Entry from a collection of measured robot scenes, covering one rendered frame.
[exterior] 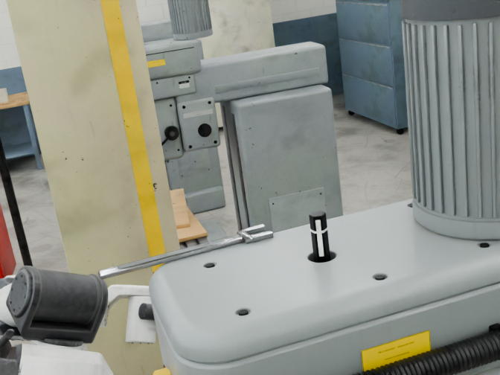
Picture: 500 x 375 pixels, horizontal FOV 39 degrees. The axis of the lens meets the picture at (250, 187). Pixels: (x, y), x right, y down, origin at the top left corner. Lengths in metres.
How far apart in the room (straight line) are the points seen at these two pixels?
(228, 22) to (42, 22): 6.90
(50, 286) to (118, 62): 1.39
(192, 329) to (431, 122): 0.39
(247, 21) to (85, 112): 6.93
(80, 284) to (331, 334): 0.60
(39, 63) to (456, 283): 1.89
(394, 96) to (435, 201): 7.33
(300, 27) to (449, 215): 9.67
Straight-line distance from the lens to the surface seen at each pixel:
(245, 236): 1.00
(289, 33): 10.50
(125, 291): 1.56
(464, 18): 0.87
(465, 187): 0.92
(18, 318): 1.29
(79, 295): 1.29
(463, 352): 0.88
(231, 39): 9.32
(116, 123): 2.57
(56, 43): 2.52
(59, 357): 1.27
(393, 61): 8.18
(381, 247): 0.94
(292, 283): 0.87
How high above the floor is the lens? 2.28
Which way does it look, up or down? 19 degrees down
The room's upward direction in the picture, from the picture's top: 8 degrees counter-clockwise
